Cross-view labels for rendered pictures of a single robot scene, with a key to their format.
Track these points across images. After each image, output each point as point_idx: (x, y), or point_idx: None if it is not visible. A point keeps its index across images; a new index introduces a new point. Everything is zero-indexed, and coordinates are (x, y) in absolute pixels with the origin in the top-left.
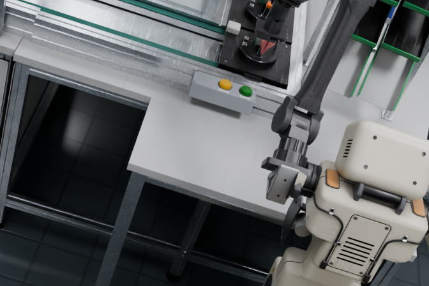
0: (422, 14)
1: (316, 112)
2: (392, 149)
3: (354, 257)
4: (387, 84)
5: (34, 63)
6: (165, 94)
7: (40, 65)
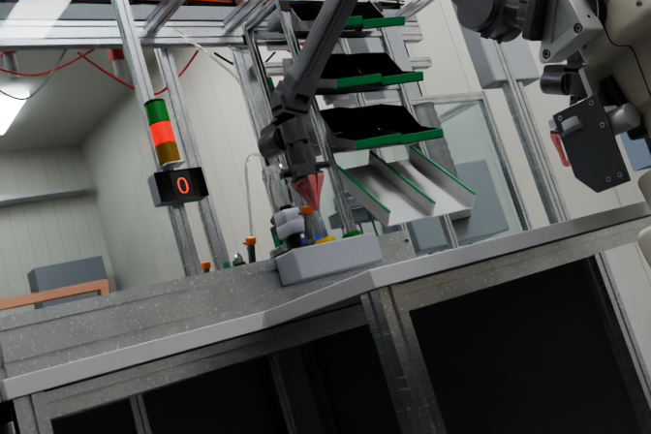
0: (403, 82)
1: None
2: None
3: None
4: (438, 195)
5: (51, 376)
6: None
7: (65, 372)
